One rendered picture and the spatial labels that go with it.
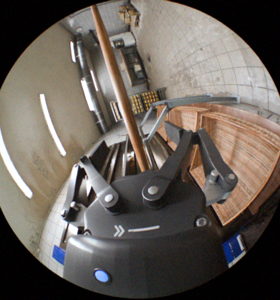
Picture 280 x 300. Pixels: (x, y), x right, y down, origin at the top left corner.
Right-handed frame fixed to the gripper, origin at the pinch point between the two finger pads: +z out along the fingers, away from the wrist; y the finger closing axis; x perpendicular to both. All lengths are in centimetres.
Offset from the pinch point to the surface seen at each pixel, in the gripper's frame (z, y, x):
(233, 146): 14, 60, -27
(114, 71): 6.9, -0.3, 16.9
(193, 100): 42, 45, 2
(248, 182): -9, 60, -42
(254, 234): -35, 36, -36
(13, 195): -18, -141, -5
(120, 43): 391, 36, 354
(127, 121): 7.0, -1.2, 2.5
